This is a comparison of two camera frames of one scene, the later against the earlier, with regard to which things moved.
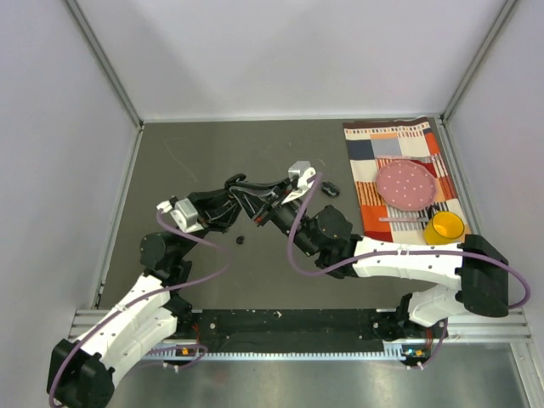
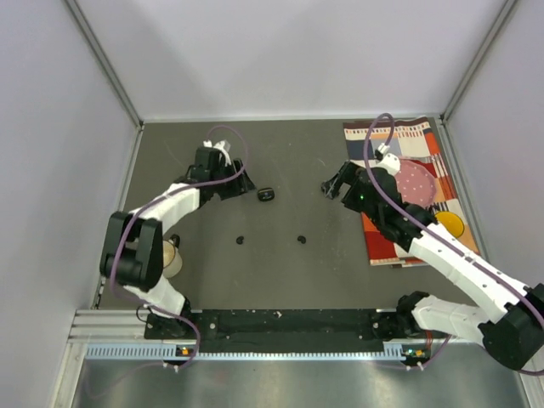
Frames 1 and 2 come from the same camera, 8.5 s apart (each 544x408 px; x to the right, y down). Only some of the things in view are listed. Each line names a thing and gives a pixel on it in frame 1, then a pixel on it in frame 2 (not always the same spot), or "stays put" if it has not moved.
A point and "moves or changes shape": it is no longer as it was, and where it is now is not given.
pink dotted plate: [405, 185] stays put
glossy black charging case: [234, 179] moves or changes shape
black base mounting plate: [292, 331] stays put
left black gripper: [214, 212] to [241, 183]
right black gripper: [254, 206] to [349, 175]
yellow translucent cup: [444, 228] stays put
